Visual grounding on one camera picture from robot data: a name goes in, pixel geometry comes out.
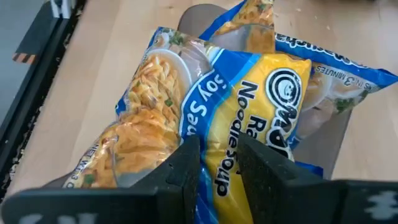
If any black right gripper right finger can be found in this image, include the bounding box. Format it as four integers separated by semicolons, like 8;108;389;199
236;132;398;224

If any hazard-striped floor strip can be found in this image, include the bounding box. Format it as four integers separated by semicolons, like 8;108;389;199
12;2;60;65

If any blue Maruchan noodle packet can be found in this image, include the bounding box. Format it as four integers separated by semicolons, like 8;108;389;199
63;26;312;224
198;0;276;54
275;32;398;178

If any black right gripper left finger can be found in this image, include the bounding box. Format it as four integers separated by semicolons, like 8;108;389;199
0;134;201;224

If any gray plastic bin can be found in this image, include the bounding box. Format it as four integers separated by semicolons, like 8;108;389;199
43;3;354;189

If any black metal table frame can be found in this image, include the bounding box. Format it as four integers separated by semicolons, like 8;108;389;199
0;0;88;200

